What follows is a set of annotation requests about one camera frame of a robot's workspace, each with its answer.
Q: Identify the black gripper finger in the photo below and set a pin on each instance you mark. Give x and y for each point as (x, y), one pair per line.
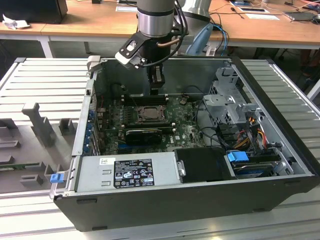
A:
(156, 77)

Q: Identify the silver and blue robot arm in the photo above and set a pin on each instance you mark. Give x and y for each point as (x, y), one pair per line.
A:
(155, 22)

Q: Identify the black RAM slot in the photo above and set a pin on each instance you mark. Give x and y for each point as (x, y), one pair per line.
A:
(140, 95)
(145, 100)
(150, 103)

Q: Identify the CPU socket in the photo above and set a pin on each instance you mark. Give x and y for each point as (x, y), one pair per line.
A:
(136, 120)

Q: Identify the round coin battery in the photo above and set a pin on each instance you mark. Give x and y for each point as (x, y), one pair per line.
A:
(183, 100)

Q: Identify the green RAM stick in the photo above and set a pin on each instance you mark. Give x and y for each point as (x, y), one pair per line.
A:
(20, 165)
(150, 124)

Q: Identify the wooden desk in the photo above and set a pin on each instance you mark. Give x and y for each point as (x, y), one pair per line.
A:
(100, 22)

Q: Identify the green motherboard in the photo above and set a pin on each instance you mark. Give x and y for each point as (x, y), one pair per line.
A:
(185, 130)

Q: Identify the black graphics card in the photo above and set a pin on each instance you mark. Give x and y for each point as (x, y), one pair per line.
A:
(142, 137)

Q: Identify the silver drive cage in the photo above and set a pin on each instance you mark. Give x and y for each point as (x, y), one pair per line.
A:
(220, 102)

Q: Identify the silver power supply unit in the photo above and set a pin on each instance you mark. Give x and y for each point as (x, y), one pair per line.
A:
(95, 172)

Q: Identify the hard disk in blue carrier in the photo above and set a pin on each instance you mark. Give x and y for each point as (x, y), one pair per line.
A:
(237, 157)

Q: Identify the white paper sheet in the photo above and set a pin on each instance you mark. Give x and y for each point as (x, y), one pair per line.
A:
(262, 17)

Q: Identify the grey parts rack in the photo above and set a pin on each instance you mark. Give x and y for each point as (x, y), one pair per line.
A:
(42, 130)

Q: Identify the black box on desk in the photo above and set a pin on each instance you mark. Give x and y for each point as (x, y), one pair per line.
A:
(32, 11)

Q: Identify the black open PC case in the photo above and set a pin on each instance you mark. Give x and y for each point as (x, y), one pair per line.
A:
(175, 207)

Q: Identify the crumpled white paper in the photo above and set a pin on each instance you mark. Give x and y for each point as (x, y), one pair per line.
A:
(15, 23)

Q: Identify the blue case latch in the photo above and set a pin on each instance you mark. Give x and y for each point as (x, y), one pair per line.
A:
(57, 178)

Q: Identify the dark notebook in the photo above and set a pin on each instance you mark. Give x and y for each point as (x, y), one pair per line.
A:
(298, 16)

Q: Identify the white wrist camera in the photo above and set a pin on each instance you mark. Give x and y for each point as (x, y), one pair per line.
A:
(126, 53)

